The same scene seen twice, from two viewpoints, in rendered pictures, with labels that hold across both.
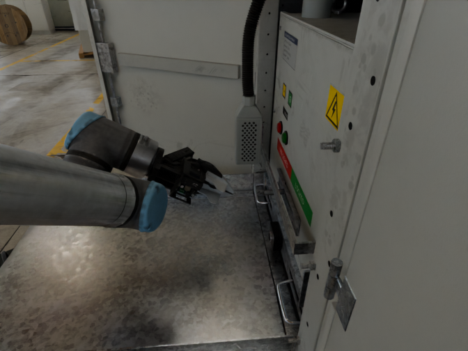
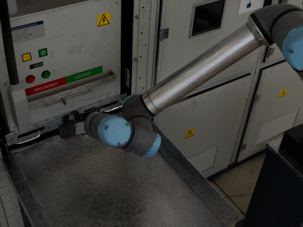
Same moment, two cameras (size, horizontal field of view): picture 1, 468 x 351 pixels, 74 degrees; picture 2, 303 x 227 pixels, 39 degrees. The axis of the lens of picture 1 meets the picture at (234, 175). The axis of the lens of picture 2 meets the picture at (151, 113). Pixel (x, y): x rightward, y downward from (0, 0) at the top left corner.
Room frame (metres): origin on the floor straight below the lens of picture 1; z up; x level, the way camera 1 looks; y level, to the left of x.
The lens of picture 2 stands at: (0.98, 1.16, 2.09)
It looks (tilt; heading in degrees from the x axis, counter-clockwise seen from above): 41 degrees down; 239
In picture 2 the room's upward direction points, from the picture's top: 4 degrees clockwise
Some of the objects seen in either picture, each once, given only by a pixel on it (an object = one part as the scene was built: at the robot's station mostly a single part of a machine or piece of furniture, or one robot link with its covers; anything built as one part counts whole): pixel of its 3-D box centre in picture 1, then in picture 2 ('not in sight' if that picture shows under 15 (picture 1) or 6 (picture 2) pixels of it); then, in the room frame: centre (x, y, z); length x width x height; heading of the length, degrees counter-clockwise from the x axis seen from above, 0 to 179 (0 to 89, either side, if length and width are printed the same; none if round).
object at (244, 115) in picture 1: (248, 134); (19, 106); (0.80, -0.04, 1.09); 0.08 x 0.05 x 0.17; 95
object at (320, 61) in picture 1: (292, 149); (64, 67); (0.60, -0.13, 1.15); 0.48 x 0.01 x 0.48; 5
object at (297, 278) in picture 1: (289, 235); (67, 115); (0.60, -0.14, 0.89); 0.54 x 0.05 x 0.06; 5
